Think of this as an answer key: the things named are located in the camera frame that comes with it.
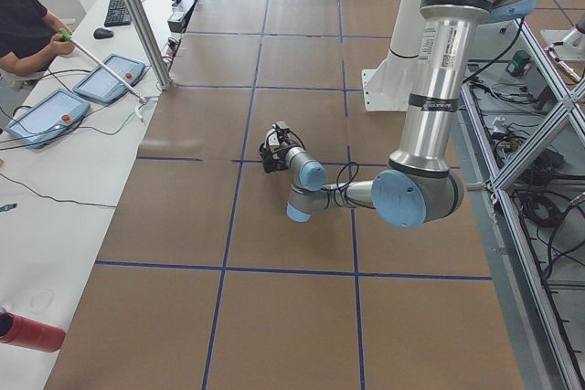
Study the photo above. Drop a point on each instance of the near blue teach pendant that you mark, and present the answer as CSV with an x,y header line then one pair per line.
x,y
47,120

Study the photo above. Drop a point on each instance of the green handled reacher stick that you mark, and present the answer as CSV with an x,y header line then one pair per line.
x,y
142,100

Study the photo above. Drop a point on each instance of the black computer mouse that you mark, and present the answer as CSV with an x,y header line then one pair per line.
x,y
102,33

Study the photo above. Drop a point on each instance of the person's hand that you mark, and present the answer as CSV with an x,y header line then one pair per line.
x,y
59,46

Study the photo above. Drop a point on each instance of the person in black shirt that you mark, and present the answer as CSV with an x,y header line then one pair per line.
x,y
26,29

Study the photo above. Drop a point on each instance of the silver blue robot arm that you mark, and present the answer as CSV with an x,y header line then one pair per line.
x,y
418,186

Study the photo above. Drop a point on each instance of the black keyboard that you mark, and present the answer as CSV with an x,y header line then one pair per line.
x,y
117,14

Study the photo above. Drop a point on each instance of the white mug black handle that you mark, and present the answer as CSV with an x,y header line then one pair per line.
x,y
270,144

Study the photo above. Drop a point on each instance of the red bottle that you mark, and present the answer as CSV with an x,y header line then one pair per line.
x,y
23,332

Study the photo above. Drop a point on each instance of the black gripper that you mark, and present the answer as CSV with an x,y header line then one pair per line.
x,y
272,159

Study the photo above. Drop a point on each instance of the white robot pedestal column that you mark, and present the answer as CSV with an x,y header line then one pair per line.
x,y
388,87

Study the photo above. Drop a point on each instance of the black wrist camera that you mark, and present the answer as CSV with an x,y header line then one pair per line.
x,y
281,133

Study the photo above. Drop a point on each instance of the blue teach pendant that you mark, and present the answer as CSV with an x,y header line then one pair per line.
x,y
47,120
100,86

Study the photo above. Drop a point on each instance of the far blue teach pendant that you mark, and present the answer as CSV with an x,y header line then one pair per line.
x,y
100,86

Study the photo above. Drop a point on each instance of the aluminium frame post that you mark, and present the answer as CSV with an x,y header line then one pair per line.
x,y
146,36

